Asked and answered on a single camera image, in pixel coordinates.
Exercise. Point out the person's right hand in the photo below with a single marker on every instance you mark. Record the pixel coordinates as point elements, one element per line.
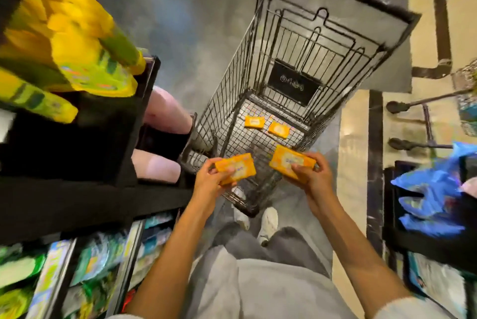
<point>317,181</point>

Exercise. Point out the person's left hand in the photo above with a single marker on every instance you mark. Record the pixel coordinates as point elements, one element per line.
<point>209,188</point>

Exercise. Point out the yellow soap box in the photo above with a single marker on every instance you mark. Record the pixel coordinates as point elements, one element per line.
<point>254,122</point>
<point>279,129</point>
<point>235,167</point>
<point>292,160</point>

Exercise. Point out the black store shelf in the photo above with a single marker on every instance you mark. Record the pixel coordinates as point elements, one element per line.
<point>74,203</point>

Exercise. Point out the person's right forearm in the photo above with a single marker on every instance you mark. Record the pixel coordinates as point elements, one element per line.
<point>361,255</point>

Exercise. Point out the person's left forearm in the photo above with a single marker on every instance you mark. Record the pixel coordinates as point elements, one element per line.
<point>171,266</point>

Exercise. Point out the person's left foot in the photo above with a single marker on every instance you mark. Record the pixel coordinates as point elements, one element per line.
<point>241,218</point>

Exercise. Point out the person's foot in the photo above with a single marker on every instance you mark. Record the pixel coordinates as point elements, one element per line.
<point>241,218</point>
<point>267,224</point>

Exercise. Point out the person's right foot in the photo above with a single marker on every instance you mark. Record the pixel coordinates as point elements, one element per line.
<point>267,224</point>

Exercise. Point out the gray trousers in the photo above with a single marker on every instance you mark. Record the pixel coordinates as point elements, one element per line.
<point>287,244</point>

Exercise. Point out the blue plastic bags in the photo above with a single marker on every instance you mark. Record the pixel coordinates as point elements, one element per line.
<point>432,188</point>

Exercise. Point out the pile of green white pouches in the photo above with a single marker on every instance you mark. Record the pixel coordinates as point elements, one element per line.
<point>97,270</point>

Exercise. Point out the black display rack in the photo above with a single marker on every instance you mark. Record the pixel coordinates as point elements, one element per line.
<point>447,244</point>

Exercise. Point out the blue white product packs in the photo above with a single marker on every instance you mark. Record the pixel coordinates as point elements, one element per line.
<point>440,285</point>

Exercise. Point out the row of green yellow bottles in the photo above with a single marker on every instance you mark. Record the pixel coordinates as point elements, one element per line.
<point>74,46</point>

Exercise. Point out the green lidded wipe tub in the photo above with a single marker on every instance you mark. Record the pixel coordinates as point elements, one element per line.
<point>13,304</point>
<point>19,266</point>

